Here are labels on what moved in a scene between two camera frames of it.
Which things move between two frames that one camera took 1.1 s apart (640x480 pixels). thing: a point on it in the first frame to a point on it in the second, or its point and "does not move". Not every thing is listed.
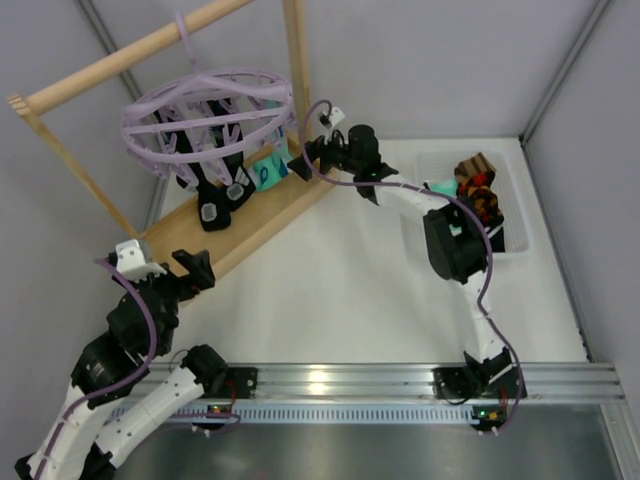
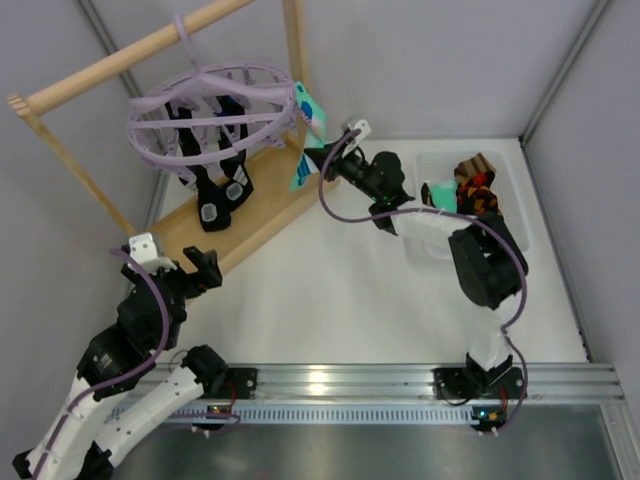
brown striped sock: x=471 y=166 does not move
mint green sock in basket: x=449 y=187 does not move
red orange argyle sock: x=477 y=192 does not move
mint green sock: x=273 y=164 to x=311 y=123
